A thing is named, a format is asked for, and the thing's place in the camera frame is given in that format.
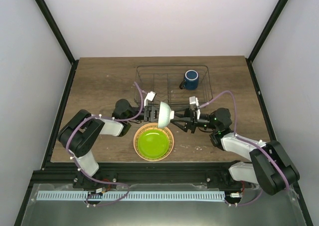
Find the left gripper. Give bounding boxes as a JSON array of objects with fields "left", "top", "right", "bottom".
[{"left": 125, "top": 106, "right": 169, "bottom": 122}]

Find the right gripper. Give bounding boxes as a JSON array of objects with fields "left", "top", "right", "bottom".
[{"left": 170, "top": 106, "right": 217, "bottom": 134}]

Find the pale green dotted bowl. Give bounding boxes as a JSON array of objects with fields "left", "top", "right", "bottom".
[{"left": 158, "top": 102, "right": 174, "bottom": 128}]

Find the grey wire dish rack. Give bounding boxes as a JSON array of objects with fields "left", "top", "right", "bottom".
[{"left": 135, "top": 65, "right": 213, "bottom": 109}]

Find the dark blue mug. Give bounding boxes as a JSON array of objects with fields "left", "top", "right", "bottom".
[{"left": 179, "top": 70, "right": 199, "bottom": 90}]

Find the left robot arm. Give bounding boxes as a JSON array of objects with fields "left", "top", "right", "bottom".
[{"left": 57, "top": 99, "right": 159, "bottom": 188}]

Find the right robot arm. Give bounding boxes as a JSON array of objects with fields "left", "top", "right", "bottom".
[{"left": 170, "top": 108, "right": 300, "bottom": 195}]

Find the orange patterned plate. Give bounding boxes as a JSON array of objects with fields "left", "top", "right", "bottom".
[{"left": 133, "top": 123, "right": 174, "bottom": 162}]

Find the lime green plate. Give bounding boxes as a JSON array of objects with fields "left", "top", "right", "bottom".
[{"left": 137, "top": 129, "right": 169, "bottom": 160}]

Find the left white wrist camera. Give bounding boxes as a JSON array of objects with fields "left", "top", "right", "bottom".
[{"left": 144, "top": 91, "right": 156, "bottom": 107}]

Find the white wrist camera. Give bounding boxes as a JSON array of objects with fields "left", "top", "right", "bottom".
[
  {"left": 189, "top": 96, "right": 200, "bottom": 120},
  {"left": 144, "top": 91, "right": 156, "bottom": 107}
]

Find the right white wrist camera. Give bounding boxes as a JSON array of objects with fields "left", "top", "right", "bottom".
[{"left": 189, "top": 96, "right": 200, "bottom": 120}]

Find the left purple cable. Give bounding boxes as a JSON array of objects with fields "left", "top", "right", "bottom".
[{"left": 65, "top": 81, "right": 148, "bottom": 209}]

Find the purple cable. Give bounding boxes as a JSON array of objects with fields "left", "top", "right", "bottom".
[
  {"left": 199, "top": 90, "right": 291, "bottom": 209},
  {"left": 65, "top": 81, "right": 148, "bottom": 209}
]

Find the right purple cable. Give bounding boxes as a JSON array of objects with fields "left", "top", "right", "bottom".
[{"left": 199, "top": 90, "right": 291, "bottom": 209}]

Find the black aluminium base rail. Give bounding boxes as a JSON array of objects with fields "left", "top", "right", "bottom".
[{"left": 30, "top": 161, "right": 257, "bottom": 190}]

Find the light blue slotted cable duct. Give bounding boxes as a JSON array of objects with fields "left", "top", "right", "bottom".
[{"left": 36, "top": 191, "right": 225, "bottom": 202}]

